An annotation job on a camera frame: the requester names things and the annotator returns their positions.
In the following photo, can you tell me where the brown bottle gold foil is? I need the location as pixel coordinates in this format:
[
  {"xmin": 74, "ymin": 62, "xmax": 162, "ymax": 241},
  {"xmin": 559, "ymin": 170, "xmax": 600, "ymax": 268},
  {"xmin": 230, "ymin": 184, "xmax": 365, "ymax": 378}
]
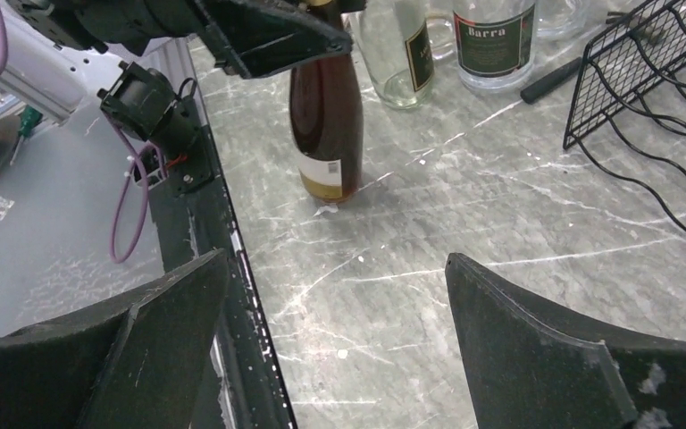
[{"xmin": 289, "ymin": 53, "xmax": 364, "ymax": 203}]

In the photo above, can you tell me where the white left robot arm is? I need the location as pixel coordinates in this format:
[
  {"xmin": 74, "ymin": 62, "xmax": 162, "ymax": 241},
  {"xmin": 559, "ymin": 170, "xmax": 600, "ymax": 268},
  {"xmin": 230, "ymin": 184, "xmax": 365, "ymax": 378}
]
[{"xmin": 0, "ymin": 1, "xmax": 352, "ymax": 195}]

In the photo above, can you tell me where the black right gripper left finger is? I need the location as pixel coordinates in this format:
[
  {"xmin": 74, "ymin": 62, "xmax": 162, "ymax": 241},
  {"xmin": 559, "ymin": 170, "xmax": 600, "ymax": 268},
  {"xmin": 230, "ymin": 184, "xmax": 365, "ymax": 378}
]
[{"xmin": 0, "ymin": 249, "xmax": 226, "ymax": 428}]

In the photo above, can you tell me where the small black handled hammer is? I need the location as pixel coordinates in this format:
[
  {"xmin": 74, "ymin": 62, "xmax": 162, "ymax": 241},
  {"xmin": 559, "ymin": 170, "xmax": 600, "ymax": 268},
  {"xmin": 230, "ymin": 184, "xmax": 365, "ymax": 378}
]
[{"xmin": 519, "ymin": 10, "xmax": 666, "ymax": 105}]

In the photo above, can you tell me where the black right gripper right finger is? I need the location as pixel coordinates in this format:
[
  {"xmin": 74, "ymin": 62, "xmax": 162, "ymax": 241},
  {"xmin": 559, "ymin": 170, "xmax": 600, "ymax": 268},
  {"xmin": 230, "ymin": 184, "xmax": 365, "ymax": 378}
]
[{"xmin": 445, "ymin": 253, "xmax": 686, "ymax": 428}]

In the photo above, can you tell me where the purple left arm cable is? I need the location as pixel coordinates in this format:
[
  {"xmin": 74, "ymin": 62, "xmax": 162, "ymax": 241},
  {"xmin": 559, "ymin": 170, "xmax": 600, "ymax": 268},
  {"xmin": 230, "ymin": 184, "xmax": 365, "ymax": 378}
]
[{"xmin": 0, "ymin": 0, "xmax": 170, "ymax": 265}]

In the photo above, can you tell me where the black wire wine rack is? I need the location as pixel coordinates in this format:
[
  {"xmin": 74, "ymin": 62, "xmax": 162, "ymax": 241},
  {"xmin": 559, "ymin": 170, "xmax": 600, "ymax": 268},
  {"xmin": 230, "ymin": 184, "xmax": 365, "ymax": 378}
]
[{"xmin": 563, "ymin": 1, "xmax": 686, "ymax": 233}]

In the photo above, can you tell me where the clear bottle black gold label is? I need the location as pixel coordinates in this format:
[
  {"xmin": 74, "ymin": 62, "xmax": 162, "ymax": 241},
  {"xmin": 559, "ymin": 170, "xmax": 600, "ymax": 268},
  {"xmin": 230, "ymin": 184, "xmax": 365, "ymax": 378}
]
[{"xmin": 348, "ymin": 1, "xmax": 455, "ymax": 110}]

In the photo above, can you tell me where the clear bottle red black label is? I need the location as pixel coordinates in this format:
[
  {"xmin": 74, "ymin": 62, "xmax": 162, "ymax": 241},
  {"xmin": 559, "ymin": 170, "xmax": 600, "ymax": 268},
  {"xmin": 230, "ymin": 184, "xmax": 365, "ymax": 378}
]
[{"xmin": 536, "ymin": 0, "xmax": 591, "ymax": 40}]

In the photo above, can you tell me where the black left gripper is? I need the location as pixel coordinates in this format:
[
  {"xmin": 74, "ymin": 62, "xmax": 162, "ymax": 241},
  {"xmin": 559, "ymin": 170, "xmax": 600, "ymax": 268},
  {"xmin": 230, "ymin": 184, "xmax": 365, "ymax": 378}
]
[{"xmin": 8, "ymin": 0, "xmax": 352, "ymax": 80}]

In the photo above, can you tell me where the clear glass bottle silver cap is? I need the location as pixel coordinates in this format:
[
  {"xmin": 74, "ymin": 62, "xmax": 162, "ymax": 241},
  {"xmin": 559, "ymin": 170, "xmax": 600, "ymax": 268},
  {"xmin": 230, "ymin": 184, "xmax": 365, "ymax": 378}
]
[{"xmin": 452, "ymin": 0, "xmax": 538, "ymax": 92}]

